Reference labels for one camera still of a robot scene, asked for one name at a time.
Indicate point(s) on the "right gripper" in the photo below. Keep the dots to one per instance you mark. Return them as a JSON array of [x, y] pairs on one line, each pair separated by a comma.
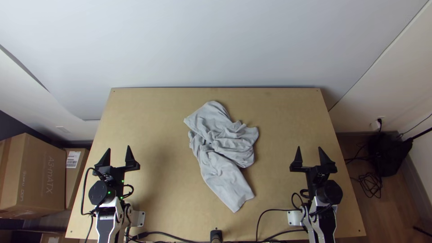
[[315, 175]]

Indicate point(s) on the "white wall socket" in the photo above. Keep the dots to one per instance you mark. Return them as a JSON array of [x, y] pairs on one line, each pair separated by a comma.
[[374, 125]]

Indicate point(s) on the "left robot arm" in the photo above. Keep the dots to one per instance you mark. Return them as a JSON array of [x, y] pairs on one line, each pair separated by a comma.
[[108, 219]]

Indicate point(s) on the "large cardboard box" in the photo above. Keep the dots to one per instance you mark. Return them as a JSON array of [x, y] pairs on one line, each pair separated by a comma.
[[30, 172]]

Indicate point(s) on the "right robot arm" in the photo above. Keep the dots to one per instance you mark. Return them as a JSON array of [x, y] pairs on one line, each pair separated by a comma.
[[320, 222]]

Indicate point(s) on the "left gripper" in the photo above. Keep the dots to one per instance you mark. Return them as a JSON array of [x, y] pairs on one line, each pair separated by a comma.
[[114, 173]]

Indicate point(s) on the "small labelled cardboard box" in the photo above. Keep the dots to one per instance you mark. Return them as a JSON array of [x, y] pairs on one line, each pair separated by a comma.
[[76, 179]]

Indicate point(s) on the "black bag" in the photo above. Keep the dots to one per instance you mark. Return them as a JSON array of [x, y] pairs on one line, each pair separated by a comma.
[[388, 155]]

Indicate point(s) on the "grey t-shirt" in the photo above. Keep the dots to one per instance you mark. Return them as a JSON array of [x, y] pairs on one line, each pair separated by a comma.
[[219, 141]]

